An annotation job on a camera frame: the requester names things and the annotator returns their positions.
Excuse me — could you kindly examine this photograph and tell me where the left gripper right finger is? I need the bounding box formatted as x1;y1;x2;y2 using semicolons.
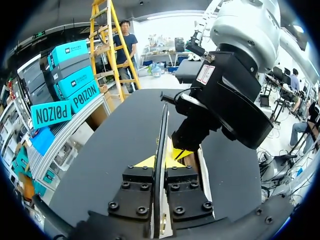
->
164;159;216;224

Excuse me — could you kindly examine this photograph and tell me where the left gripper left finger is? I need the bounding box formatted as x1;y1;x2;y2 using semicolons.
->
107;154;157;221

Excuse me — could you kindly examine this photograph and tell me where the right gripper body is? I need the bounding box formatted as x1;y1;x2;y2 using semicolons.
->
189;50;275;151

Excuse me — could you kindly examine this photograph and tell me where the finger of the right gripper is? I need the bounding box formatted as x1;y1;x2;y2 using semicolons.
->
170;109;224;161

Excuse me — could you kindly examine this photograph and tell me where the person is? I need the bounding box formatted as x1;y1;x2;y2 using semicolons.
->
287;68;305;115
289;86;320;154
113;19;139;94

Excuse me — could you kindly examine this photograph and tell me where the white cable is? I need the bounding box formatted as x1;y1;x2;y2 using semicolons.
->
193;0;226;35

